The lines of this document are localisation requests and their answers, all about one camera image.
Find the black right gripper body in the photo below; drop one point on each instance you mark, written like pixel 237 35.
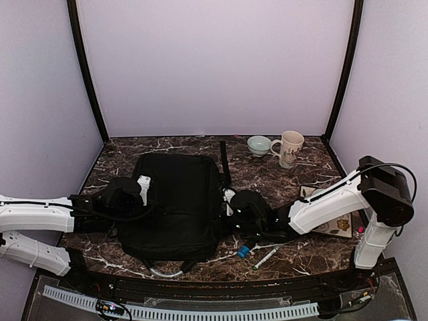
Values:
pixel 251 229

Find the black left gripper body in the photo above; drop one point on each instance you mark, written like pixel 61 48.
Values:
pixel 120 216

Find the black student bag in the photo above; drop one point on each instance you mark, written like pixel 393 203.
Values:
pixel 187 193

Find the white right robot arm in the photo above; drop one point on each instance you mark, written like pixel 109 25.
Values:
pixel 374 185

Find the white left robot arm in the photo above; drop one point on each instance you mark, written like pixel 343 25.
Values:
pixel 19 215

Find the black marker blue cap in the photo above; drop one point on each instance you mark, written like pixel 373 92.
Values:
pixel 243 251

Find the white pen green tip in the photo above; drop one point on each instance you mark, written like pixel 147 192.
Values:
pixel 267 256

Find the small celadon bowl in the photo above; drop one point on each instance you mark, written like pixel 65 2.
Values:
pixel 258 145

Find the pale green bowl on plate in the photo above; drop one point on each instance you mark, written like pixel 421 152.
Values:
pixel 317 192

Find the cream floral mug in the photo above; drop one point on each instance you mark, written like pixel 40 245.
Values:
pixel 287 148

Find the floral square plate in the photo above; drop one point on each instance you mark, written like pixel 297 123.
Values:
pixel 338 227

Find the small circuit board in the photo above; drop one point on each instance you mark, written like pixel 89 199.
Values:
pixel 107 308

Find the black front rail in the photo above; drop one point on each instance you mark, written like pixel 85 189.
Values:
pixel 321 286

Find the white slotted cable duct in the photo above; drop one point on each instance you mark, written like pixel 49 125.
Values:
pixel 163 309

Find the left black frame post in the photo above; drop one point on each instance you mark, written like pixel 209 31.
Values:
pixel 80 49

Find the black frame post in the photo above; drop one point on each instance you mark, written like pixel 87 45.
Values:
pixel 80 49
pixel 346 70

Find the right black frame post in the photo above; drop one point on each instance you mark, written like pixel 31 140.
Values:
pixel 346 70

